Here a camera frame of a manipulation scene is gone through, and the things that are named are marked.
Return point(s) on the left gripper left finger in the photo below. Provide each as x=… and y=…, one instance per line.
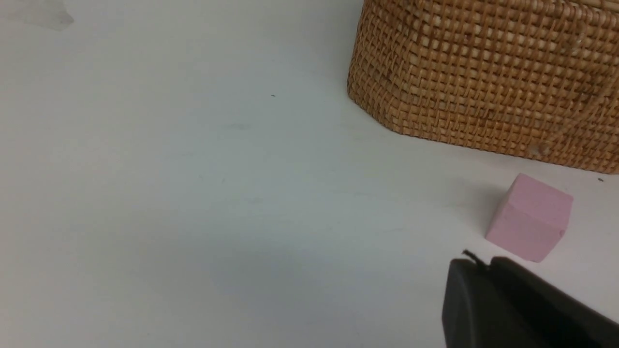
x=475, y=314

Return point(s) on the woven wicker basket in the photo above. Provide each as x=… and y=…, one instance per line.
x=536, y=79

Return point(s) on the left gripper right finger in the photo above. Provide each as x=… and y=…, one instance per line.
x=555, y=317

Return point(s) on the pink foam cube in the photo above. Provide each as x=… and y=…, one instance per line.
x=531, y=219

